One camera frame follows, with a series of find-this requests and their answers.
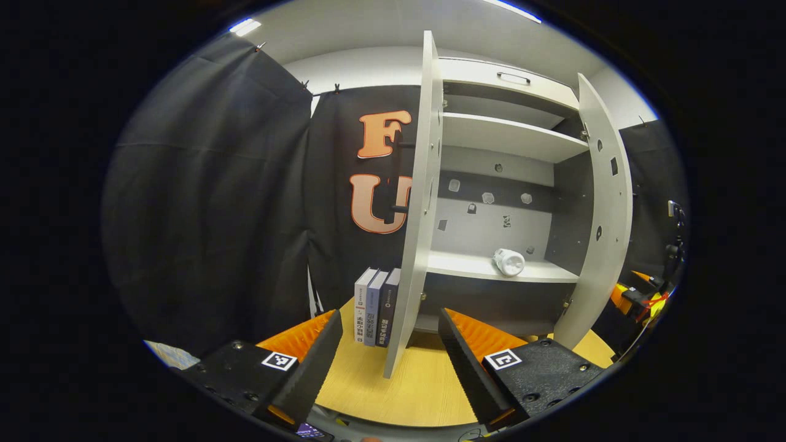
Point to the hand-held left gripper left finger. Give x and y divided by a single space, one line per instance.
319 362

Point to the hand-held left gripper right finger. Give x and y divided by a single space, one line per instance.
463 368

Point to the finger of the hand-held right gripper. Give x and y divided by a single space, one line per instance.
620 299
648 280

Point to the white green label drink bottle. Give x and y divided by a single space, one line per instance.
509 262

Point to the metal door hinge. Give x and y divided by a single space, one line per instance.
565 303
584 131

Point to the white spine book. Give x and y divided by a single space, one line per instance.
362 307

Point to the grey blue spine book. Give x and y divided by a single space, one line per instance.
373 310

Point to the white cabinet body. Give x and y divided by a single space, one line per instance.
491 230

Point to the blue white patterned cloth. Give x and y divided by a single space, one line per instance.
172 355

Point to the white cabinet flap door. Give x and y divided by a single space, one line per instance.
479 77

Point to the ceiling light panel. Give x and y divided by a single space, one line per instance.
244 26

